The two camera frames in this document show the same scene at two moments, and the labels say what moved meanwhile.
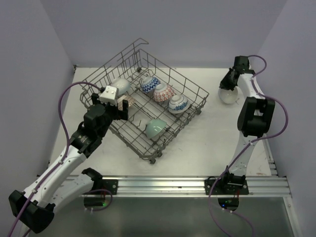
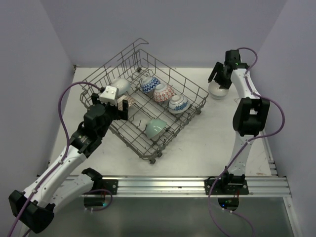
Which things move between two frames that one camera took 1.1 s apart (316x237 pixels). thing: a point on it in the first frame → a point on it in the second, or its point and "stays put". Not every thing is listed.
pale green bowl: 154,127 stays put
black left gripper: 119,114 stays put
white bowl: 122,85 stays put
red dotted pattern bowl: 120,101 stays put
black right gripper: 224,84 → 217,67
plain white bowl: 228,96 → 216,92
